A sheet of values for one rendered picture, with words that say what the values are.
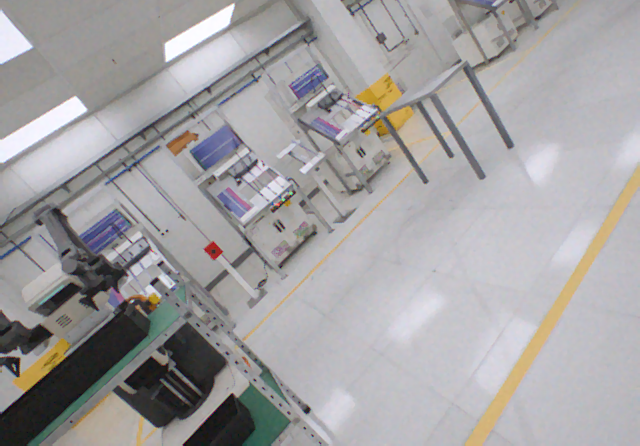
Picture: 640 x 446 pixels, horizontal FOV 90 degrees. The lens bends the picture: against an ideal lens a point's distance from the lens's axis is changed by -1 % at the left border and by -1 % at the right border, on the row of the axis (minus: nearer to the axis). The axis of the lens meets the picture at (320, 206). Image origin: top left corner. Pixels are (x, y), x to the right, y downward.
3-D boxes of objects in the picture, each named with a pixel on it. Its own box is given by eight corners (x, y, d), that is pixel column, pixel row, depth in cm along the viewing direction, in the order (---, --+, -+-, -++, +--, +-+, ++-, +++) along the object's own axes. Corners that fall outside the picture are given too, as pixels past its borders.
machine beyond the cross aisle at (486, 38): (543, 25, 529) (487, -88, 483) (518, 49, 503) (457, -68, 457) (474, 60, 654) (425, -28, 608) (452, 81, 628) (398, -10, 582)
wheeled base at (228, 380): (181, 431, 227) (155, 410, 221) (249, 360, 249) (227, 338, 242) (185, 508, 166) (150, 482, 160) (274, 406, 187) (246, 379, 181)
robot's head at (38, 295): (43, 301, 161) (16, 289, 150) (81, 271, 168) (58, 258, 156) (51, 320, 154) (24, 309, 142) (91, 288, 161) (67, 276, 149)
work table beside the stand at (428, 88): (483, 179, 253) (430, 91, 233) (423, 184, 318) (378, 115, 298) (514, 145, 265) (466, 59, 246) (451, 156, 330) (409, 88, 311)
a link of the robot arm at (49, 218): (59, 205, 160) (38, 220, 156) (50, 198, 155) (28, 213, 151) (91, 256, 139) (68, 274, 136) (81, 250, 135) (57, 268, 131)
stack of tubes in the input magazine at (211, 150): (241, 143, 378) (226, 124, 372) (206, 170, 362) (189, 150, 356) (239, 145, 390) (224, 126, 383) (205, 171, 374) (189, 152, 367)
